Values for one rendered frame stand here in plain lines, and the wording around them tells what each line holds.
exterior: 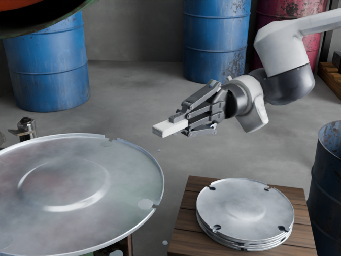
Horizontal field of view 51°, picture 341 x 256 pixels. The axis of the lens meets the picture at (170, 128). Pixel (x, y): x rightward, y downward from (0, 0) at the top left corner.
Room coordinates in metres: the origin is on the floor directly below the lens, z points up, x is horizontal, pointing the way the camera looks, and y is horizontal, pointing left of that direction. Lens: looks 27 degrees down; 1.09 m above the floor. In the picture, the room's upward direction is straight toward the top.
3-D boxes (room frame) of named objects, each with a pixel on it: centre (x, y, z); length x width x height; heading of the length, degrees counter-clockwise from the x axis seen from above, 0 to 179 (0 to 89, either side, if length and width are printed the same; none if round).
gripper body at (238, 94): (0.74, -0.11, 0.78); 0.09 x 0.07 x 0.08; 134
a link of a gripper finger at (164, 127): (0.63, 0.00, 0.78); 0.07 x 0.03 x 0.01; 134
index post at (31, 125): (0.62, 0.28, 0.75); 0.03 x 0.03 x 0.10; 85
